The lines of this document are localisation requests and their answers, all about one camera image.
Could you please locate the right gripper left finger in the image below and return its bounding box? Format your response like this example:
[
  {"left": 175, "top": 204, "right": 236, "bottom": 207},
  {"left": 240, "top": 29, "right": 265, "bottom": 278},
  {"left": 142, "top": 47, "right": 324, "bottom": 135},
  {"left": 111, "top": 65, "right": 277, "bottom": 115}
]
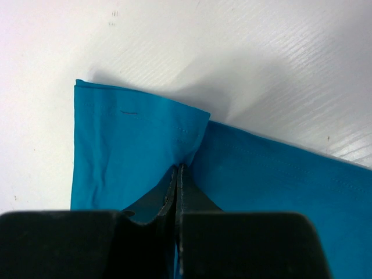
[{"left": 1, "top": 167, "right": 177, "bottom": 278}]

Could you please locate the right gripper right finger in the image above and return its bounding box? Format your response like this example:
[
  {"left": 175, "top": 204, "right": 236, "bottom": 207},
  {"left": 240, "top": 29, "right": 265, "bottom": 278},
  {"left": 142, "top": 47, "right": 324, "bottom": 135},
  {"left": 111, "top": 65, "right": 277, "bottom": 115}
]
[{"left": 176, "top": 164, "right": 331, "bottom": 278}]

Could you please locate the teal t shirt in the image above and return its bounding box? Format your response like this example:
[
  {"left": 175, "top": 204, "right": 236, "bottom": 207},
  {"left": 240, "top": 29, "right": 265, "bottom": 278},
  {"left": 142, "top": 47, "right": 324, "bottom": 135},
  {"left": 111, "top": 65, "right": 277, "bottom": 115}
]
[{"left": 70, "top": 80, "right": 371, "bottom": 278}]

